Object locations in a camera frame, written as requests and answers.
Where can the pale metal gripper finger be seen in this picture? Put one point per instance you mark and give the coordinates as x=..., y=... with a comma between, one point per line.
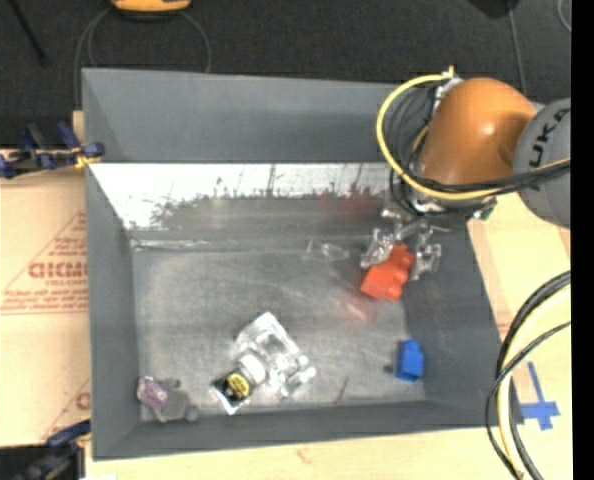
x=379, y=248
x=429, y=258

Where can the red toy building brick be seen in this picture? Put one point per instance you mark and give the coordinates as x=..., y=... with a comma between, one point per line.
x=387, y=280

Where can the clear plastic piece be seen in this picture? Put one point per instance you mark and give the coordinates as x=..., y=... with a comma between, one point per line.
x=327, y=252

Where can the blue toy building brick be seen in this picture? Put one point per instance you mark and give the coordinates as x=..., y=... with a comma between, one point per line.
x=409, y=360

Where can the grey metal bin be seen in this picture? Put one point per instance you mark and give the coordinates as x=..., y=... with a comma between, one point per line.
x=277, y=288

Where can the clear plastic bottle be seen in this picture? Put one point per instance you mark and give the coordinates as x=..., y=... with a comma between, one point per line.
x=274, y=348

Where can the yellow and black small packet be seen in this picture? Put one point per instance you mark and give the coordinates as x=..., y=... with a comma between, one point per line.
x=234, y=388

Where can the grey toy figure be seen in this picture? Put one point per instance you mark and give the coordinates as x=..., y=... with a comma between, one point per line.
x=179, y=405

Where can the purple small packet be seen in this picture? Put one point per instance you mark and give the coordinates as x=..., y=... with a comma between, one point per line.
x=152, y=392

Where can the brown cardboard board red print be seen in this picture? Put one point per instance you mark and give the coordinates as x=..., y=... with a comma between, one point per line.
x=37, y=318

